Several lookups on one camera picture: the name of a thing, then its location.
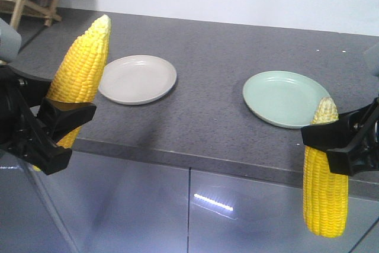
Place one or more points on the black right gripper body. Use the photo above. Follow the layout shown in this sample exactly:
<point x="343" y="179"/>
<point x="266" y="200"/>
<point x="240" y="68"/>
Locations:
<point x="363" y="148"/>

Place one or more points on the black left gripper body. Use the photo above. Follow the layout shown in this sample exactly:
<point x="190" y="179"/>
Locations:
<point x="21" y="133"/>

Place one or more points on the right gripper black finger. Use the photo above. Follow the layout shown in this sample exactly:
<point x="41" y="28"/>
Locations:
<point x="339" y="163"/>
<point x="338" y="134"/>

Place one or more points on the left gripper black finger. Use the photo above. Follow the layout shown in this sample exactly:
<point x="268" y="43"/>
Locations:
<point x="49" y="157"/>
<point x="59" y="119"/>

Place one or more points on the yellow corn cob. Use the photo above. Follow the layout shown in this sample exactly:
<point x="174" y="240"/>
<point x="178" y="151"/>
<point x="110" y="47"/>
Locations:
<point x="79" y="74"/>
<point x="325" y="196"/>

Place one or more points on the grey lower cabinet doors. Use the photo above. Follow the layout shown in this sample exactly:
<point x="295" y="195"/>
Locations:
<point x="102" y="204"/>

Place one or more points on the wooden rack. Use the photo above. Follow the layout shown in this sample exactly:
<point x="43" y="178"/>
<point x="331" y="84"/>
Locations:
<point x="44" y="9"/>

